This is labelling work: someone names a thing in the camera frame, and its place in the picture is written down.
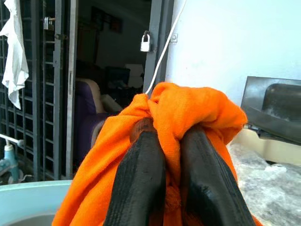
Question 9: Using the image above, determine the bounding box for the white hanging cloth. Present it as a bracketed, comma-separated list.
[0, 0, 30, 110]

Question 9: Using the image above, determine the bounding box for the grey metal grille gate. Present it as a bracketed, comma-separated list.
[0, 0, 78, 181]

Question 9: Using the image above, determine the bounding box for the silver padlock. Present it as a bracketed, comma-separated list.
[140, 30, 151, 53]

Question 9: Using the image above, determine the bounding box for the dark metal sink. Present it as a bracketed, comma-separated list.
[240, 76, 301, 145]

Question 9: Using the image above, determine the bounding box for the grey door frame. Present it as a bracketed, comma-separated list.
[142, 0, 175, 94]

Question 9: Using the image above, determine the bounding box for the orange cloth garment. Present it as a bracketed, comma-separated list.
[52, 81, 264, 226]

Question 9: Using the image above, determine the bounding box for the light blue plastic basin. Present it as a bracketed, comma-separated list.
[0, 180, 73, 226]

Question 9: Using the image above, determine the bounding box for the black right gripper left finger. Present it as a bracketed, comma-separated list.
[103, 118, 166, 226]

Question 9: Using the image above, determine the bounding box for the white cable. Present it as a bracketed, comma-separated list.
[145, 0, 188, 96]

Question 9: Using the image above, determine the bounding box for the purple sofa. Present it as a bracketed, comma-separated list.
[74, 78, 123, 165]

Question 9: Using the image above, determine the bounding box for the light blue bottle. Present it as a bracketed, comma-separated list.
[0, 134, 25, 184]

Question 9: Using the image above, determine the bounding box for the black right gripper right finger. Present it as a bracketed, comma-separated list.
[180, 125, 256, 226]

